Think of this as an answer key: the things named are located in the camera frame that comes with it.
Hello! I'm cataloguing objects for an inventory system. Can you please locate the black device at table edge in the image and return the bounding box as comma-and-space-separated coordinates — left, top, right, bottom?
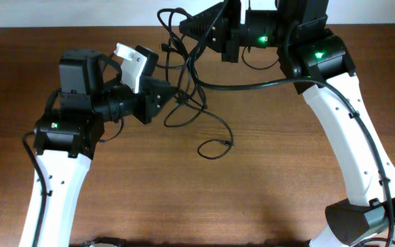
81, 237, 127, 247

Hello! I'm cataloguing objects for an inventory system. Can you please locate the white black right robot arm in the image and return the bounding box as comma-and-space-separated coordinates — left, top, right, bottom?
179, 0, 395, 246

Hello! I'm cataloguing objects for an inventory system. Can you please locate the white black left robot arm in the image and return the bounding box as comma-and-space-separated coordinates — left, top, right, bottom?
20, 45, 176, 246

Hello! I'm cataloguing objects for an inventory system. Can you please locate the thin black usb cable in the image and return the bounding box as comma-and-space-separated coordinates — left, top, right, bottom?
159, 37, 235, 161

